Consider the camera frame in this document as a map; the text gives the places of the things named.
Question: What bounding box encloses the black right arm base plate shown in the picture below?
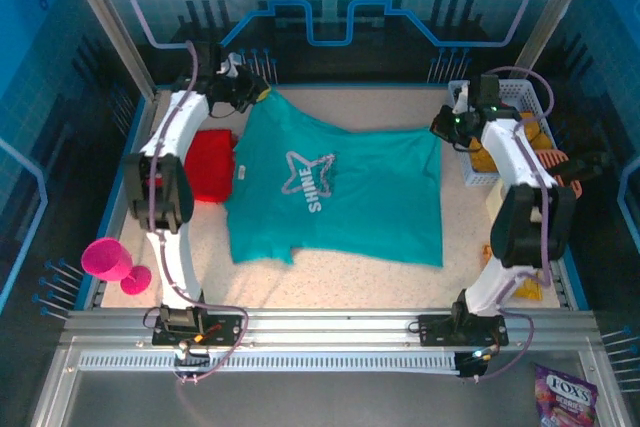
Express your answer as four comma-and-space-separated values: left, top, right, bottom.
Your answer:
417, 313, 510, 348

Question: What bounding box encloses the purple Fox's candy bag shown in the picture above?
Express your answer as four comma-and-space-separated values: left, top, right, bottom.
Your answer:
533, 362, 600, 427

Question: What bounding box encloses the pink plastic goblet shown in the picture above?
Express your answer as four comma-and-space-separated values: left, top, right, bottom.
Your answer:
81, 237, 153, 297

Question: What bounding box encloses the aluminium mounting rail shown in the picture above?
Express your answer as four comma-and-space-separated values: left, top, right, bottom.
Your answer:
64, 307, 599, 354

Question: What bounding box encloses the yellow t-shirt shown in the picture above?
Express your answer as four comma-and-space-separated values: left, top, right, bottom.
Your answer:
468, 110, 552, 174

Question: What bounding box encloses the red folded t-shirt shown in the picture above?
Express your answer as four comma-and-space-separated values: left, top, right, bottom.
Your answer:
182, 129, 240, 206

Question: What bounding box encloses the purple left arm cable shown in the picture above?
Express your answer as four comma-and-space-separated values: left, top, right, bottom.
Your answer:
143, 40, 250, 386

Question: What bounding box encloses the teal t-shirt with star print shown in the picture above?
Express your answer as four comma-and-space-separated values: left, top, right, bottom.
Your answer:
223, 89, 445, 268

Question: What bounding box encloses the aluminium frame post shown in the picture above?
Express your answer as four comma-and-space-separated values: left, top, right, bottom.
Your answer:
55, 0, 160, 102
508, 0, 604, 82

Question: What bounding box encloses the white slotted cable duct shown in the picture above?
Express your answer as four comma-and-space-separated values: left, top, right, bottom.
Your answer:
78, 350, 462, 374

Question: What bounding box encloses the yellow snack bag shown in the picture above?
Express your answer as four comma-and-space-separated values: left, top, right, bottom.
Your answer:
481, 244, 545, 302

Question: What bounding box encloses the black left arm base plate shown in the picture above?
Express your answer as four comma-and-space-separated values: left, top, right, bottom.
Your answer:
151, 304, 246, 348

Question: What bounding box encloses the white plastic basket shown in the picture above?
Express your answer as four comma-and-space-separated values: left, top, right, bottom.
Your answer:
447, 79, 556, 189

